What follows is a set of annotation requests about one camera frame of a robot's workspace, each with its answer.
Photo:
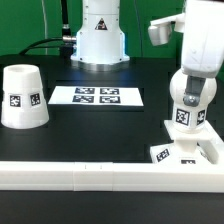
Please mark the white marker sheet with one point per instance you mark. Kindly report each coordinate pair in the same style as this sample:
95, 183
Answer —
118, 96

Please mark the white lamp shade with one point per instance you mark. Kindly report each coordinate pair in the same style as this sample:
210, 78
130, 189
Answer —
23, 105

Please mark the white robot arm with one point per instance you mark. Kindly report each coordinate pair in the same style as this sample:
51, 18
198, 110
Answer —
100, 43

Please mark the white front fence rail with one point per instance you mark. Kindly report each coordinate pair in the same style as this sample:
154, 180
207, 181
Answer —
84, 176

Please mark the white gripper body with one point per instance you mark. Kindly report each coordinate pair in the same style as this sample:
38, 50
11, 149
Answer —
203, 40

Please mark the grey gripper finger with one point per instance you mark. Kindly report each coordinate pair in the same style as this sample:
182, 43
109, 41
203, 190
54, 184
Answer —
193, 90

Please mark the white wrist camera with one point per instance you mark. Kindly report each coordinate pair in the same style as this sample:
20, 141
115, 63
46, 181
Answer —
160, 30

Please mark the white lamp bulb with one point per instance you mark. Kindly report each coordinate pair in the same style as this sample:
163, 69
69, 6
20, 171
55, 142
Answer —
190, 119

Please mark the white lamp base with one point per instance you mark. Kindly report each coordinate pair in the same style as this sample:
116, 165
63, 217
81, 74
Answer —
184, 149

